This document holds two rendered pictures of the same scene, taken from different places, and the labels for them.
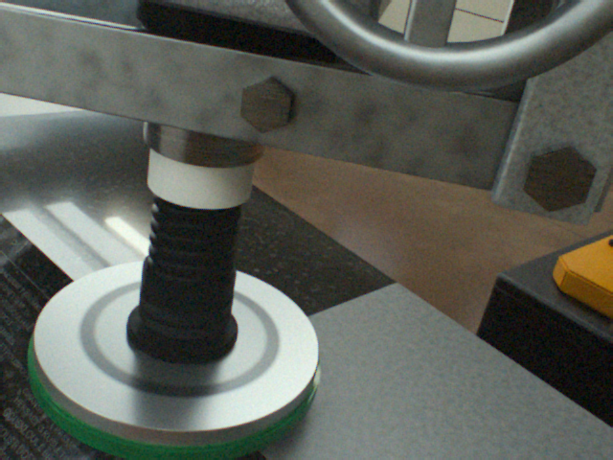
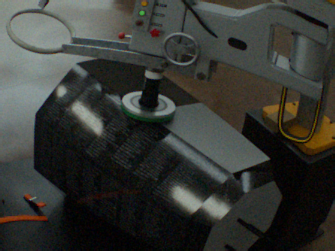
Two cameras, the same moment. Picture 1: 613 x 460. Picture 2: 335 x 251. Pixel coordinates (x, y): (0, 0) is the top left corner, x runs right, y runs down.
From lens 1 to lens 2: 226 cm
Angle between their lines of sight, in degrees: 6
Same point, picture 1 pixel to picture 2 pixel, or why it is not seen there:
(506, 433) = (213, 128)
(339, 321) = (183, 108)
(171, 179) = (149, 74)
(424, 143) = (186, 70)
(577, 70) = (201, 63)
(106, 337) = (134, 102)
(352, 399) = (182, 120)
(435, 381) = (202, 119)
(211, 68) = (157, 60)
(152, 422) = (144, 113)
